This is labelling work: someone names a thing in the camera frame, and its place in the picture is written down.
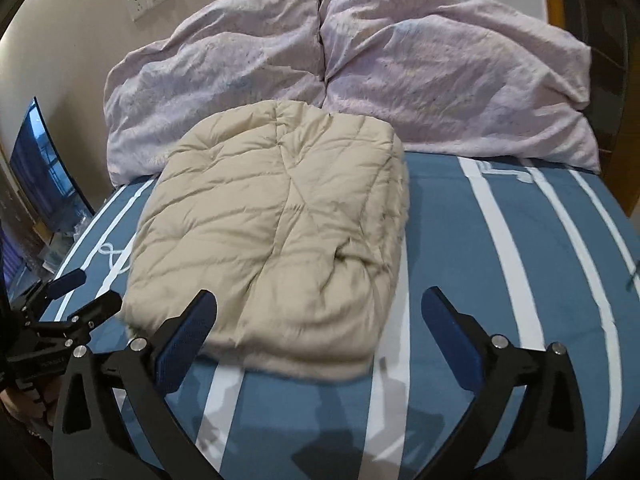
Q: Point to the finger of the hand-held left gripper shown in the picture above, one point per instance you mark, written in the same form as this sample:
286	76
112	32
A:
65	281
97	310

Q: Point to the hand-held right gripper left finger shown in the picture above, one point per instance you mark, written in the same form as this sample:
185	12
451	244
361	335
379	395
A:
187	342

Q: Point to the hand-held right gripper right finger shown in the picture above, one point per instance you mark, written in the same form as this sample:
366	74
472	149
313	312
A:
450	342

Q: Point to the beige quilted down jacket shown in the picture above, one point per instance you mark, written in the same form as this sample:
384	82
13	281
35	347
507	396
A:
260	240

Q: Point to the person's left hand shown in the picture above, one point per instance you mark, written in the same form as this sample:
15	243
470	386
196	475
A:
20	407

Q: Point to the cluttered side table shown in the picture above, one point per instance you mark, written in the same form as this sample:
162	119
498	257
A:
57	250

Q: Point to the blue curtain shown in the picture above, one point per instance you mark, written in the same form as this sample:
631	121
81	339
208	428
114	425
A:
12	265

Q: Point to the blue white striped bed sheet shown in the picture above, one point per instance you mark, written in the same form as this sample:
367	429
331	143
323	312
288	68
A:
500	260

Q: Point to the flat screen television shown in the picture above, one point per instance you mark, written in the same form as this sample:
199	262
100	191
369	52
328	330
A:
45	170

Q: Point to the lilac crumpled duvet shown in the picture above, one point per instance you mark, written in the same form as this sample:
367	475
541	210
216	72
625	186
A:
425	75

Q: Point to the dark wooden rack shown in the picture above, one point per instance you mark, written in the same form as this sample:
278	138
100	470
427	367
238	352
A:
600	20

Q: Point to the white wall socket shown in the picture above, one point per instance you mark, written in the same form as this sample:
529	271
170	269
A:
140	4

